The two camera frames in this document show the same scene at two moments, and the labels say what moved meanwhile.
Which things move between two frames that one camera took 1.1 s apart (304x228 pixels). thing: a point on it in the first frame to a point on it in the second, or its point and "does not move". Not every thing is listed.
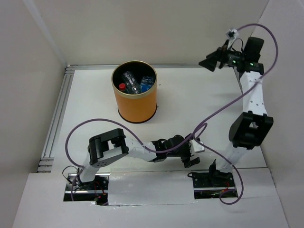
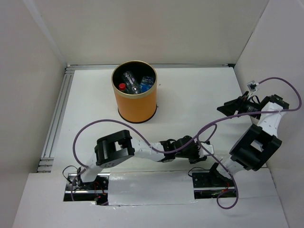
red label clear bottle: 122,87 does not move
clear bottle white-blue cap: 131,84 does not move
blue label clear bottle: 147,83 does not move
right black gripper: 210,62 to 230,107
